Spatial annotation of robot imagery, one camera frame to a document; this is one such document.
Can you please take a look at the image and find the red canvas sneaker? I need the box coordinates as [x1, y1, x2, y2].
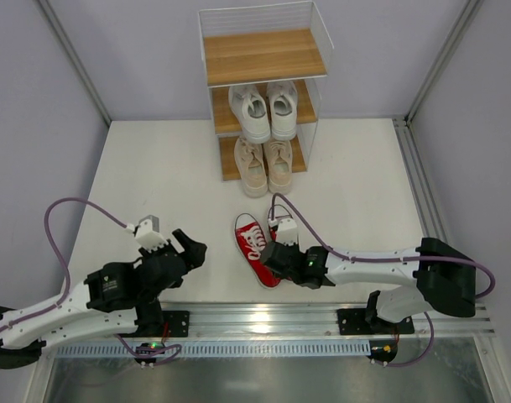
[266, 215, 294, 244]
[234, 213, 280, 289]

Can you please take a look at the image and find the beige platform sneaker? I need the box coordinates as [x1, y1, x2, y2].
[263, 139, 293, 194]
[233, 137, 268, 198]

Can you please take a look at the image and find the white grey sneaker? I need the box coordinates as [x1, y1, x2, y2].
[266, 81, 299, 141]
[228, 84, 271, 144]

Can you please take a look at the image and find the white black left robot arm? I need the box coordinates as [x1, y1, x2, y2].
[0, 226, 207, 369]

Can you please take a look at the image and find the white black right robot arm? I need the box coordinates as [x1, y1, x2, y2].
[261, 238, 476, 332]

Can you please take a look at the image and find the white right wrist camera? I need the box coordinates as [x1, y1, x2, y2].
[267, 217, 300, 246]

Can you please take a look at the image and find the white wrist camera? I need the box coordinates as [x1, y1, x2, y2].
[124, 215, 166, 253]
[267, 217, 300, 246]

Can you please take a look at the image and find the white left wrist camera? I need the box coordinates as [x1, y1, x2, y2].
[124, 215, 166, 253]

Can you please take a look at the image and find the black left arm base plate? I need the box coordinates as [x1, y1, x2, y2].
[153, 310, 190, 339]

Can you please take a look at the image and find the aluminium mounting rail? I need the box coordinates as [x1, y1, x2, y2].
[161, 302, 495, 339]

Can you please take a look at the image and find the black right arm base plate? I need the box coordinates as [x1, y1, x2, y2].
[336, 308, 415, 336]

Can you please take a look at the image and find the white slotted cable duct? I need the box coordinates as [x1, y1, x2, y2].
[56, 339, 371, 359]

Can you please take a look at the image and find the wooden wire shoe shelf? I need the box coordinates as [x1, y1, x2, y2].
[198, 1, 334, 181]

